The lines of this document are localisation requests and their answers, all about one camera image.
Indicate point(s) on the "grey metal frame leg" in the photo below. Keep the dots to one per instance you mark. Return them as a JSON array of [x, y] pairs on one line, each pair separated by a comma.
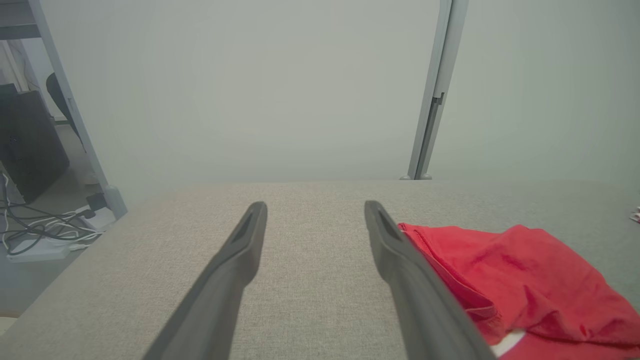
[[75, 110]]

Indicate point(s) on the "small white red fabric scrap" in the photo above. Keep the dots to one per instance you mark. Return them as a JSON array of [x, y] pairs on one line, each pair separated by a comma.
[[636, 215]]

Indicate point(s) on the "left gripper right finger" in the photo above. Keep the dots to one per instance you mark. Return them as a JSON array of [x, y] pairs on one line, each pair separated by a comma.
[[415, 300]]

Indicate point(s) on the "red jersey with white trim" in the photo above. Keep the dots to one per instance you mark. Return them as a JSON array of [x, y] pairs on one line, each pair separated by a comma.
[[525, 280]]

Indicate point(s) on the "black power plug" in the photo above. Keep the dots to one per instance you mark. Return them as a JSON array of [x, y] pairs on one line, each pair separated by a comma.
[[96, 201]]

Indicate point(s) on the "black cabinet box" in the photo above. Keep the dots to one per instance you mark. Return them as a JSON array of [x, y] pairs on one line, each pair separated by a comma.
[[30, 145]]

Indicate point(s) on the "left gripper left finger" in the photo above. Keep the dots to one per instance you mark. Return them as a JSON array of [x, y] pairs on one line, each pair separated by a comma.
[[220, 290]]

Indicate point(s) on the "grey partition post dark slot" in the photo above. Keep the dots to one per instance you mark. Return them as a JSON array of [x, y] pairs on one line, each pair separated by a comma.
[[437, 90]]

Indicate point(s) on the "white power strip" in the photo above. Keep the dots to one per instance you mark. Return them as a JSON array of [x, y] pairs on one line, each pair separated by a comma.
[[40, 251]]

